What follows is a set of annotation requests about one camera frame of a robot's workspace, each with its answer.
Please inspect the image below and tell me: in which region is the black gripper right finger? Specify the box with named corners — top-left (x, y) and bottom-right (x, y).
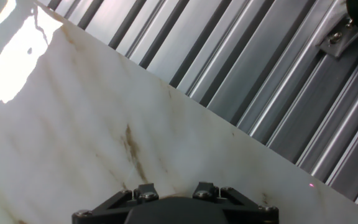
top-left (193, 182), bottom-right (280, 224)

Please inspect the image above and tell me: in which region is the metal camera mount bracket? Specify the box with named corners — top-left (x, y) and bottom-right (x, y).
top-left (317, 17), bottom-right (358, 60)

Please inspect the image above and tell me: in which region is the white marble pattern sheet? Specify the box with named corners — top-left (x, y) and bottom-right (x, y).
top-left (0, 0), bottom-right (358, 224)

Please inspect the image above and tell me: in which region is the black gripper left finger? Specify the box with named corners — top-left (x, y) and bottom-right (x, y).
top-left (71, 182), bottom-right (160, 224)

